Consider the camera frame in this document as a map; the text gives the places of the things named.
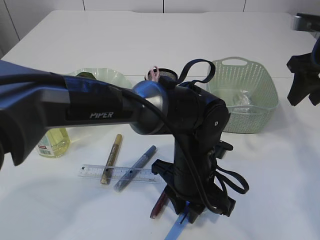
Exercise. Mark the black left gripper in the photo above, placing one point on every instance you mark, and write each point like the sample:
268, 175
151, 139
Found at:
193, 177

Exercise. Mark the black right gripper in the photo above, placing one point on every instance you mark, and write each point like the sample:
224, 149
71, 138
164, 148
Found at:
306, 81

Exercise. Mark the blue handled scissors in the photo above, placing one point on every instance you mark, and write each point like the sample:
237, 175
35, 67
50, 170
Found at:
180, 224

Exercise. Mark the clear plastic ruler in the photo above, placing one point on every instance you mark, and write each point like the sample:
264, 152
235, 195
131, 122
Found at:
116, 173

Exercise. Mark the clear plastic sheet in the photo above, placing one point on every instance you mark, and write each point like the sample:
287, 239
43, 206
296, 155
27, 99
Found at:
242, 102

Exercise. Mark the gold marker pen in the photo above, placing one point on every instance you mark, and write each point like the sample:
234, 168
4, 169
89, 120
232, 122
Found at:
112, 157

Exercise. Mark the small pink purple scissors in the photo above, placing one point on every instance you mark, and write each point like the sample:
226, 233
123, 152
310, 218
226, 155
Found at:
153, 74

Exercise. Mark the yellow tea drink bottle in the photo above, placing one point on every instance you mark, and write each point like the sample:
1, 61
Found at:
54, 143

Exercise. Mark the purple artificial grape bunch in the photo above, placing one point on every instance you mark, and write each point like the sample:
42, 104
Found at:
85, 74

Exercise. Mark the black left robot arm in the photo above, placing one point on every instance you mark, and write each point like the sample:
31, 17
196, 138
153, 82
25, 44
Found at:
34, 101

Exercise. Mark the red marker pen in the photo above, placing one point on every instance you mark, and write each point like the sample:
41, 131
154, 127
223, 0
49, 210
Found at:
160, 203

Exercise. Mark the green woven plastic basket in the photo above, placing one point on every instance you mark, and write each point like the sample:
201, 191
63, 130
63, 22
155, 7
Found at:
233, 74

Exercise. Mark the silver blue marker pen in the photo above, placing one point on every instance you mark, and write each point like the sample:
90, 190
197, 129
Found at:
137, 166

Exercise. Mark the black mesh pen holder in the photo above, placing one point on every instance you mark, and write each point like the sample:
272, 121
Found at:
164, 72

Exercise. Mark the green wavy plastic plate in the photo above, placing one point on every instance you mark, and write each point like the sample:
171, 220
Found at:
105, 75

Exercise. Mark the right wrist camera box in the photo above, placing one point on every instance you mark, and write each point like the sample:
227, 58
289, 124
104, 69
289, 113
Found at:
305, 22

